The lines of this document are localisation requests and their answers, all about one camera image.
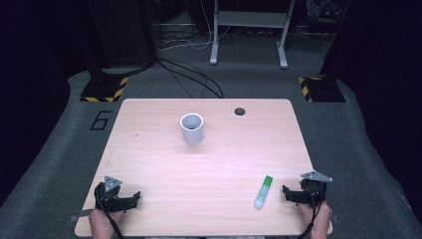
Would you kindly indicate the black yellow striped base plate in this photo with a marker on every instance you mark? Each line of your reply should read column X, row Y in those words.
column 323, row 89
column 105, row 89

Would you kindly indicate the person's right hand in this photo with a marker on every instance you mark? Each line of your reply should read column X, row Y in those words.
column 320, row 220

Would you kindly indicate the white metal stand frame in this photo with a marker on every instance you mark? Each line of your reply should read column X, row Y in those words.
column 252, row 19

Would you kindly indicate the grey metal strip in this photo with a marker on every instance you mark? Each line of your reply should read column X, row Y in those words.
column 81, row 215

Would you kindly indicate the black stand post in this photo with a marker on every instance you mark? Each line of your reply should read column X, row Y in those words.
column 335, row 40

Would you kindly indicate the white cup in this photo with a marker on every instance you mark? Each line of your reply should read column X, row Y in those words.
column 192, row 129

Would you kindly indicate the person's left hand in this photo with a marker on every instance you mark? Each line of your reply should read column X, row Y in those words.
column 101, row 224

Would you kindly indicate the green-capped glue stick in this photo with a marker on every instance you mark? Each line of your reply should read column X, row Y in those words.
column 263, row 193

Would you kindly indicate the dark curtain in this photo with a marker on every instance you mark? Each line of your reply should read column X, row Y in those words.
column 388, row 99
column 30, row 99

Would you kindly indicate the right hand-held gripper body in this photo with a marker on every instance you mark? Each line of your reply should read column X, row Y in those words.
column 313, row 191

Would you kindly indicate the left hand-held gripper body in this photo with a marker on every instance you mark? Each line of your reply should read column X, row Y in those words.
column 111, row 200

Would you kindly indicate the black cabinet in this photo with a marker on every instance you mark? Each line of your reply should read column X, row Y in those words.
column 122, row 33

